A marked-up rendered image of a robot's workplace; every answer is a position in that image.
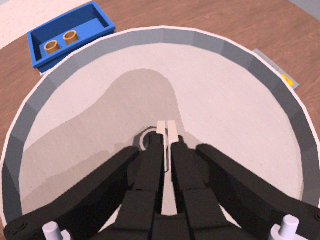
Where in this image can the blue rectangular tray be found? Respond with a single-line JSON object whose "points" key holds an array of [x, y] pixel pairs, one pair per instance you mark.
{"points": [[90, 24]]}

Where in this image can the bronze bushing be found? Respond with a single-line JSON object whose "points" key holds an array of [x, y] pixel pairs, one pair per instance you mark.
{"points": [[54, 46], [70, 37]]}

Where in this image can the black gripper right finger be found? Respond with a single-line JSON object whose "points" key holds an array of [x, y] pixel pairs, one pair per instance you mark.
{"points": [[254, 204]]}

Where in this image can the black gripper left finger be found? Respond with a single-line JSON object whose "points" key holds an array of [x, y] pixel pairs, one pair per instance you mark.
{"points": [[82, 210]]}

